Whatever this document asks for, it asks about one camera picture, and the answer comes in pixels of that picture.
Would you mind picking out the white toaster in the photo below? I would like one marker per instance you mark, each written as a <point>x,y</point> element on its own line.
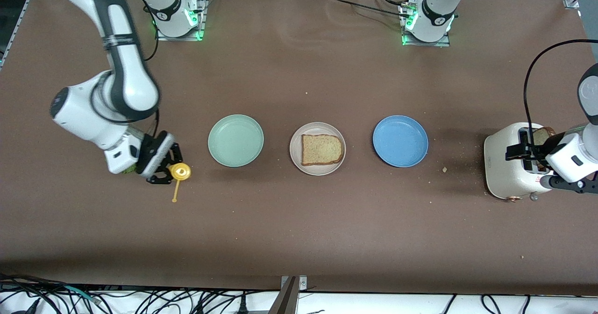
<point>502,178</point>

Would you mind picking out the silver metal bracket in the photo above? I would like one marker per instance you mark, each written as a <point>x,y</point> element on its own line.
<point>302,283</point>

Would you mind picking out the beige plate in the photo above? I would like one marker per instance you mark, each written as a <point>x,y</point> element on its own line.
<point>317,128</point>

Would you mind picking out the dark crust bread slice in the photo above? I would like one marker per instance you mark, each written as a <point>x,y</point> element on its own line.
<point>542,135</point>

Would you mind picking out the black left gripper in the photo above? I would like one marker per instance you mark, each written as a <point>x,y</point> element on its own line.
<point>548,144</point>

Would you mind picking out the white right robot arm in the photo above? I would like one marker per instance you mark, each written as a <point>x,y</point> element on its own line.
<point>79,117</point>

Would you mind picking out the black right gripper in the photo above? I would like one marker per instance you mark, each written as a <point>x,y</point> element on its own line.
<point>149,148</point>

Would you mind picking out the blue plate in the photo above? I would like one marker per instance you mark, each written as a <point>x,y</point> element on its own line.
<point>400,141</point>

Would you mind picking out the yellow mustard squeeze bottle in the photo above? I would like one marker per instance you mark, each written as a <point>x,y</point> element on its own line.
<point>180,171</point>

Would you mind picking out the mint green plate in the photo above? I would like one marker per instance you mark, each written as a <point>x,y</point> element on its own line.
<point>236,141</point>

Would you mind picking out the black power plug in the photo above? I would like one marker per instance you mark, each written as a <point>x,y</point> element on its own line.
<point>242,304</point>

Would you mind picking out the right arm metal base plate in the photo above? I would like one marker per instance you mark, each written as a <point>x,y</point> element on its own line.
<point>202,24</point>

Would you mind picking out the dark grey metal beam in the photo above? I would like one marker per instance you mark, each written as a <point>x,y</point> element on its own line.
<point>285,300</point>

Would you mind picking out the light brown bread slice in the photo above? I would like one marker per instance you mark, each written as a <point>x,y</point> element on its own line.
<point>322,149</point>

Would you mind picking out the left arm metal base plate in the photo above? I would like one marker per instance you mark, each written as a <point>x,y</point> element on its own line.
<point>427,44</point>

